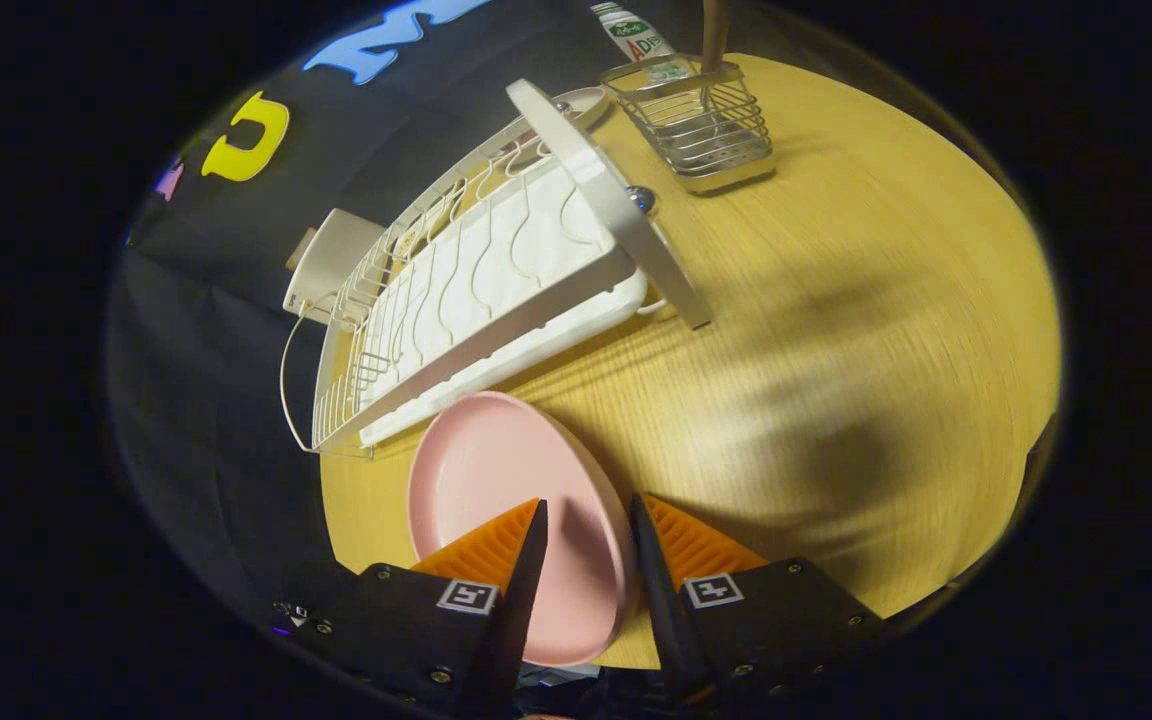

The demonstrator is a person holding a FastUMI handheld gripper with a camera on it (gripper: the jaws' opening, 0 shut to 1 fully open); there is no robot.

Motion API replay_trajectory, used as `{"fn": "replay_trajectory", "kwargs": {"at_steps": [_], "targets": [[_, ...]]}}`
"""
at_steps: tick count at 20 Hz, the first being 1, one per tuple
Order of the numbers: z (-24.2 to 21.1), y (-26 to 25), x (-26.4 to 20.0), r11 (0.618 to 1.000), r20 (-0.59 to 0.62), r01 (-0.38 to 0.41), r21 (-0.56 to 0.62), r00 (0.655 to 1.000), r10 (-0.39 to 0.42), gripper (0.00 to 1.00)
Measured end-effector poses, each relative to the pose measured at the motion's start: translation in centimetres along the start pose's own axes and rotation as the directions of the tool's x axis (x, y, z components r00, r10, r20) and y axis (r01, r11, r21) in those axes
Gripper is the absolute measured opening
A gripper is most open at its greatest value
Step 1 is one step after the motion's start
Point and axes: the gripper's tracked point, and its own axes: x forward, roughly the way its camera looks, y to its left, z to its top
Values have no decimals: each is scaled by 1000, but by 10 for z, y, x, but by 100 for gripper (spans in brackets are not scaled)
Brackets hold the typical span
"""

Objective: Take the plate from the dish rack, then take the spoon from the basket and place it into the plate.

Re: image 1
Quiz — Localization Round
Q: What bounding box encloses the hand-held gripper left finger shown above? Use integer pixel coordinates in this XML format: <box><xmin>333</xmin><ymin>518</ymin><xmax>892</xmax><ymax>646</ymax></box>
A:
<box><xmin>271</xmin><ymin>498</ymin><xmax>549</xmax><ymax>719</ymax></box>

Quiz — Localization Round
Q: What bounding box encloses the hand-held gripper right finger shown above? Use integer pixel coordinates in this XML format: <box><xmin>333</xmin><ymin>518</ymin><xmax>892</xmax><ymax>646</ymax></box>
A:
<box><xmin>630</xmin><ymin>493</ymin><xmax>887</xmax><ymax>711</ymax></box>

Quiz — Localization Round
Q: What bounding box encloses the pink plate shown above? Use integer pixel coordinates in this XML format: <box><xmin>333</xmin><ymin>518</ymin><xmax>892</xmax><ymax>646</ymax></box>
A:
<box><xmin>406</xmin><ymin>391</ymin><xmax>637</xmax><ymax>668</ymax></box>

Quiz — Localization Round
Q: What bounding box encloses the white wire dish rack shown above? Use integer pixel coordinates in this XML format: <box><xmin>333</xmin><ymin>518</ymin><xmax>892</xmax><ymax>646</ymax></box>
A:
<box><xmin>280</xmin><ymin>78</ymin><xmax>713</xmax><ymax>461</ymax></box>

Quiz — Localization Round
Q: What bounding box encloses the metal wire basket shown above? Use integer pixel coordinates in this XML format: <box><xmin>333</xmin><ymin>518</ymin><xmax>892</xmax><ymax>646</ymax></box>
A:
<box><xmin>600</xmin><ymin>55</ymin><xmax>777</xmax><ymax>195</ymax></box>

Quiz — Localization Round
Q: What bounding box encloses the brown wooden spoon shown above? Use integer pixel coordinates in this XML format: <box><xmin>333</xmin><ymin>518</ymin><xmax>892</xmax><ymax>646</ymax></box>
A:
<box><xmin>700</xmin><ymin>0</ymin><xmax>732</xmax><ymax>73</ymax></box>

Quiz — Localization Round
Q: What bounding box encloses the beige round plate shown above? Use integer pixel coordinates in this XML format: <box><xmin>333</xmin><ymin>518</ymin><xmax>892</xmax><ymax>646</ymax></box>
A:
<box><xmin>551</xmin><ymin>87</ymin><xmax>612</xmax><ymax>129</ymax></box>

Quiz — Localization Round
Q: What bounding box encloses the white drip tray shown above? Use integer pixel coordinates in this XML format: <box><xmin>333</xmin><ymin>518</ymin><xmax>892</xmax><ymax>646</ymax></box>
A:
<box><xmin>356</xmin><ymin>160</ymin><xmax>649</xmax><ymax>449</ymax></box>

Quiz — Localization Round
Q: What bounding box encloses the white toaster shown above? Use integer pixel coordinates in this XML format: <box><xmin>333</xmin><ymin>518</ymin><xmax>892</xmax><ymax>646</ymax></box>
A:
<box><xmin>282</xmin><ymin>208</ymin><xmax>387</xmax><ymax>326</ymax></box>

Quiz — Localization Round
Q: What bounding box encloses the black backdrop cloth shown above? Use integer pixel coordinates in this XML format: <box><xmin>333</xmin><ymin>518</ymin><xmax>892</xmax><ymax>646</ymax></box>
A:
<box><xmin>106</xmin><ymin>0</ymin><xmax>637</xmax><ymax>641</ymax></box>

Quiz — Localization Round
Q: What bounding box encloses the white drink bottle green label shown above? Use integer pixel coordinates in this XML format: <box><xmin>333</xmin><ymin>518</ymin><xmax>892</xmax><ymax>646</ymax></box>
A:
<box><xmin>591</xmin><ymin>2</ymin><xmax>697</xmax><ymax>86</ymax></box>

